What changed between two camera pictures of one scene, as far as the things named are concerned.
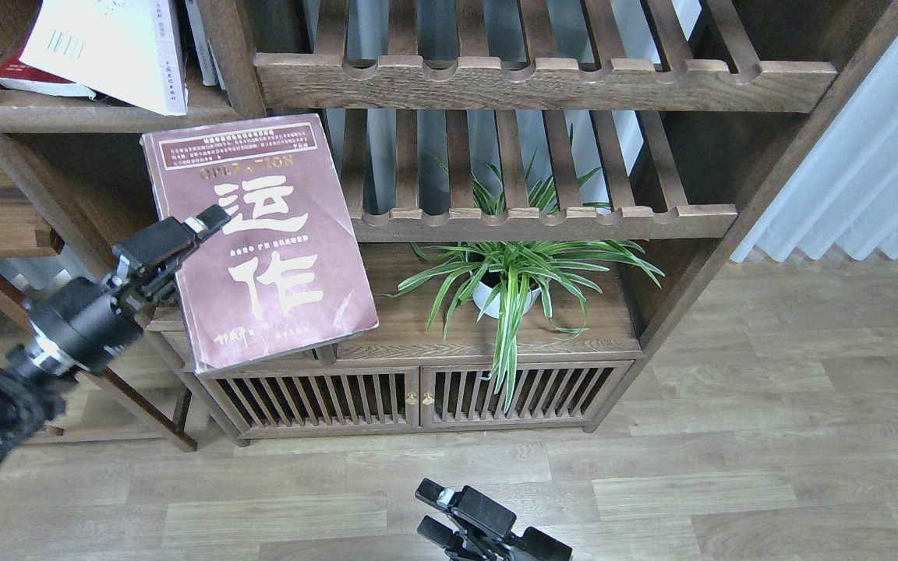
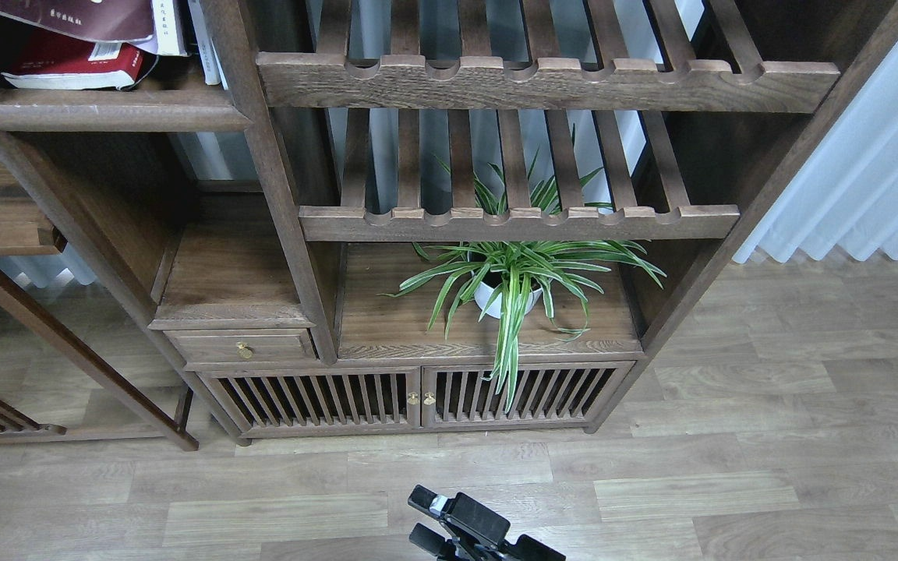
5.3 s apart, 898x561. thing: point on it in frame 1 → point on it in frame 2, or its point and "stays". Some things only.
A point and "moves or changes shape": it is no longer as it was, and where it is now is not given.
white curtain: x=877 y=176 stays
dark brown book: x=284 y=276 → x=110 y=21
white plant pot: x=481 y=292 stays
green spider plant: x=507 y=280 stays
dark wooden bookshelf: x=542 y=188 stays
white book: x=129 y=50 moves or changes shape
